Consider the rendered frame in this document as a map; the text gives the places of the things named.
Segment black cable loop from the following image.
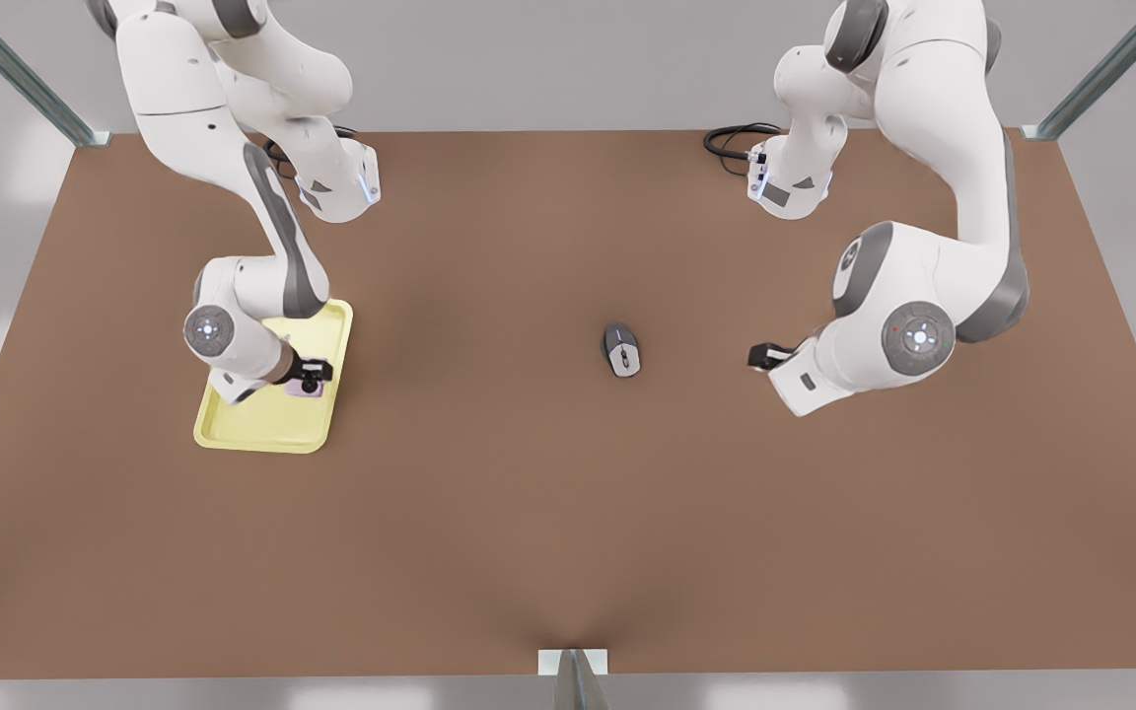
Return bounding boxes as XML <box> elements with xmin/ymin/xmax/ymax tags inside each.
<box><xmin>703</xmin><ymin>122</ymin><xmax>786</xmax><ymax>178</ymax></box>
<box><xmin>261</xmin><ymin>125</ymin><xmax>359</xmax><ymax>181</ymax></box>

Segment silver frame post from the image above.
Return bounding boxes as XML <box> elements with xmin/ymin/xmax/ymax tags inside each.
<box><xmin>1021</xmin><ymin>0</ymin><xmax>1136</xmax><ymax>141</ymax></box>
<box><xmin>0</xmin><ymin>0</ymin><xmax>112</xmax><ymax>149</ymax></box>
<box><xmin>538</xmin><ymin>648</ymin><xmax>610</xmax><ymax>710</ymax></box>

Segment grey computer mouse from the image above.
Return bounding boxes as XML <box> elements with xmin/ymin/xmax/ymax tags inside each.
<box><xmin>603</xmin><ymin>321</ymin><xmax>642</xmax><ymax>379</ymax></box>

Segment pale yellow tray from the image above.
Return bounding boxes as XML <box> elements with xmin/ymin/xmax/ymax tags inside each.
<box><xmin>193</xmin><ymin>299</ymin><xmax>354</xmax><ymax>455</ymax></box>

